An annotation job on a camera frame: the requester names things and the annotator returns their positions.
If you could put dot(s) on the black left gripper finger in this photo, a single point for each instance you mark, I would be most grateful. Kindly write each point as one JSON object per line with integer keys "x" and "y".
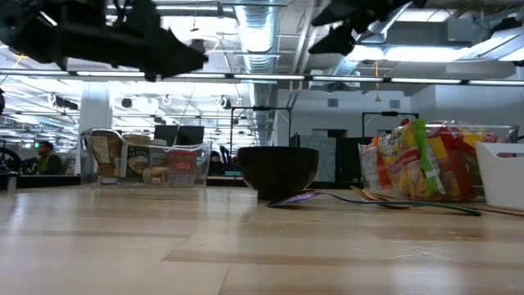
{"x": 172, "y": 55}

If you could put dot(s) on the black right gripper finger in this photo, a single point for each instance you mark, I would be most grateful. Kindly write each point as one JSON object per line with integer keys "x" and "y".
{"x": 337, "y": 41}
{"x": 340, "y": 12}

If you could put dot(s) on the white lid jar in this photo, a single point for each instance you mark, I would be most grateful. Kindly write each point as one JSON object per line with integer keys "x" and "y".
{"x": 159, "y": 153}

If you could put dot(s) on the tan lid jar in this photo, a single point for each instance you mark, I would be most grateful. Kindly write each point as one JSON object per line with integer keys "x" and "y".
{"x": 137, "y": 157}

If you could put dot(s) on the copper spoon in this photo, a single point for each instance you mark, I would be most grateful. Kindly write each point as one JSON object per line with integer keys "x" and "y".
{"x": 376, "y": 198}

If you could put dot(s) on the iridescent blue purple spoon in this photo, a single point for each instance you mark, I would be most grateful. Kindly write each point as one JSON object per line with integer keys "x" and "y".
{"x": 294, "y": 198}

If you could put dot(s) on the red striped snack packet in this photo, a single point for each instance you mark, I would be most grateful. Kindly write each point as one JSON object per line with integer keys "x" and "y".
{"x": 456, "y": 164}

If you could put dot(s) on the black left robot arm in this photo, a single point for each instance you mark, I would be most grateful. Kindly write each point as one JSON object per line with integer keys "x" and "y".
{"x": 41, "y": 12}

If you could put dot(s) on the black ceiling dome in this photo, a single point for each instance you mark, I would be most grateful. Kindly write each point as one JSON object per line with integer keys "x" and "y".
{"x": 200, "y": 44}
{"x": 127, "y": 102}

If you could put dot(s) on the white column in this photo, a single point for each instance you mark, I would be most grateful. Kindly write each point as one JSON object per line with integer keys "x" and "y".
{"x": 95, "y": 106}

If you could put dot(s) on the black monitor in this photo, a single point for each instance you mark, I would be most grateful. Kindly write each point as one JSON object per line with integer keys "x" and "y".
{"x": 180, "y": 134}

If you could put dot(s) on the long ceiling light bar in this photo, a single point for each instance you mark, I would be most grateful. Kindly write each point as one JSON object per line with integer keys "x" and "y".
{"x": 266, "y": 76}

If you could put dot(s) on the small red box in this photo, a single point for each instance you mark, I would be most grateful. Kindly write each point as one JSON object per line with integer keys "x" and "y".
{"x": 182, "y": 164}

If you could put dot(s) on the clear plastic container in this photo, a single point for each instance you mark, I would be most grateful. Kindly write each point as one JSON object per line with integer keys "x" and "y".
{"x": 196, "y": 164}
{"x": 499, "y": 131}

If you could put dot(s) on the brown white sachet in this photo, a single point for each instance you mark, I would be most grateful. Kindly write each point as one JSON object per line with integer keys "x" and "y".
{"x": 104, "y": 155}

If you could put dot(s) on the grey patterned panel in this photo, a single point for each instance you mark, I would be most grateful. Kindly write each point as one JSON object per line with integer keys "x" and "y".
{"x": 323, "y": 157}

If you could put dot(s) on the black cabinet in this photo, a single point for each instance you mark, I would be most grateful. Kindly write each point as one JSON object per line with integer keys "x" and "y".
{"x": 348, "y": 160}

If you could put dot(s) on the red white ramen packet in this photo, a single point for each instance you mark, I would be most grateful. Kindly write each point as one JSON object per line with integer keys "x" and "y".
{"x": 370, "y": 164}

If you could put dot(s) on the black wheel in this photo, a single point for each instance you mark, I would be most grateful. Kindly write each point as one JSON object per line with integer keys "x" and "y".
{"x": 10, "y": 162}

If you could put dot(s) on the red bowl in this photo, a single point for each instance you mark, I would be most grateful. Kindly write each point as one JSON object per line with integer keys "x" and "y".
{"x": 278, "y": 170}

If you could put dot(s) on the orange ramen packet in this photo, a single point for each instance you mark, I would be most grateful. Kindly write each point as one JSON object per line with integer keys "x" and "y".
{"x": 475, "y": 137}

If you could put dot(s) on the white rectangular tray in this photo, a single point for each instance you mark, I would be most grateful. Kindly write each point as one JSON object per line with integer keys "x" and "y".
{"x": 501, "y": 176}

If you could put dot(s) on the smooth silver ceiling duct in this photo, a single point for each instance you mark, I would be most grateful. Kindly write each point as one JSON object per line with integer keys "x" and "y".
{"x": 376, "y": 26}

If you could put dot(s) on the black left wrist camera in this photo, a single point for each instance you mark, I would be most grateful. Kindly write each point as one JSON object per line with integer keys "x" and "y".
{"x": 141, "y": 14}

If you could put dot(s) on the ribbed silver ceiling duct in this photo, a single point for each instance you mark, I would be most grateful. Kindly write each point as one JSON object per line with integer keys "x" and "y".
{"x": 258, "y": 41}

